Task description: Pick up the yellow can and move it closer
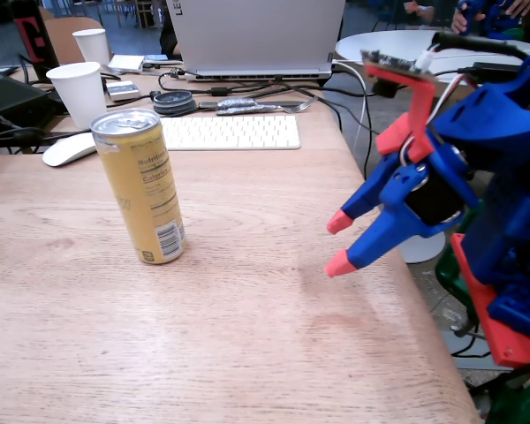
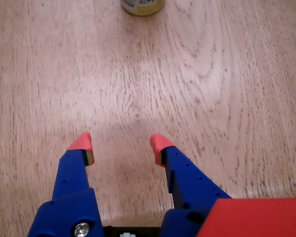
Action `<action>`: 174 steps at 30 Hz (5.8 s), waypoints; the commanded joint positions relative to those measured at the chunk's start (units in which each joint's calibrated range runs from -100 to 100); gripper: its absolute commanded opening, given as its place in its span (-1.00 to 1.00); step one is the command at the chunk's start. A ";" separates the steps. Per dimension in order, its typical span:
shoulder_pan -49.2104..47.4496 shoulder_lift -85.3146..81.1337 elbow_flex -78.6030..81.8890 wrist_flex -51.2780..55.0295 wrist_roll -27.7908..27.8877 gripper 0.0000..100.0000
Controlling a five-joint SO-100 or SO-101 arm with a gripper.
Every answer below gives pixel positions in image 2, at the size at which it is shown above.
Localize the blue gripper finger with pink tip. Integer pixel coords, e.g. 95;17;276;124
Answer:
149;133;233;237
27;131;105;237

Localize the yellow energy drink can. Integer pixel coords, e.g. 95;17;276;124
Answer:
120;0;166;17

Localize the red camera mount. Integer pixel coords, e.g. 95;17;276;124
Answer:
196;197;296;237

